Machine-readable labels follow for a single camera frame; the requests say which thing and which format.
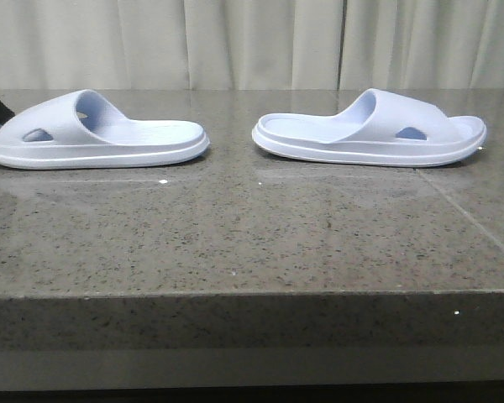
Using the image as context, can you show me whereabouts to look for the light blue slipper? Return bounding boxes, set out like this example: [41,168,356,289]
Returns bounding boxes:
[0,89,209,170]
[252,88,486,167]

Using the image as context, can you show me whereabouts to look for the beige curtain backdrop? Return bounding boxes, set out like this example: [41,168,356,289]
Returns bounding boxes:
[0,0,504,92]

